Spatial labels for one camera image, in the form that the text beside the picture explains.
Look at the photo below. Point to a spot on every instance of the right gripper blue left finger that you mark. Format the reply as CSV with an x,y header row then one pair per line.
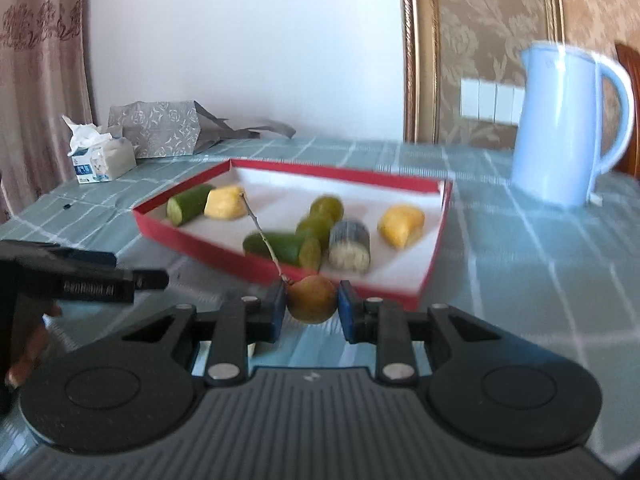
x,y
239,323

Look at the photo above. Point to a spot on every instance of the longan with stem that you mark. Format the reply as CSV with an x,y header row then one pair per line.
x,y
311,299

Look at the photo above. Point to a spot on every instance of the grey patterned paper bag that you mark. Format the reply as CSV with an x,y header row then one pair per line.
x,y
184,128

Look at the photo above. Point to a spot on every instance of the person left hand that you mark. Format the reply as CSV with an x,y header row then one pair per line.
x,y
30,339

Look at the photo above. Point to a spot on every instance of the tissue pack with cat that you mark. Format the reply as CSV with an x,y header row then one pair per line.
x,y
99,154

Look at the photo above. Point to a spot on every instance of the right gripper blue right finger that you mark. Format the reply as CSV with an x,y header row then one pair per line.
x,y
381,322

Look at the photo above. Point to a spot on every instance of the white wall switch panel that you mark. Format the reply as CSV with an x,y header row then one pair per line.
x,y
488,101

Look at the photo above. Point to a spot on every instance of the gold picture frame moulding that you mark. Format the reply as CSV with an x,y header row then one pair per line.
x,y
446,41

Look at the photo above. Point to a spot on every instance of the pink patterned curtain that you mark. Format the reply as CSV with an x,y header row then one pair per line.
x,y
43,80

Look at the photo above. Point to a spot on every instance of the cucumber piece cut face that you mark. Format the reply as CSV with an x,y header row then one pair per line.
x,y
187,205

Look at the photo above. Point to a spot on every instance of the light blue electric kettle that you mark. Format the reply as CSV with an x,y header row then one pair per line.
x,y
557,154

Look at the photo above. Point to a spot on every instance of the cucumber piece tapered end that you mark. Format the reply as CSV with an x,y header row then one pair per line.
x,y
302,251

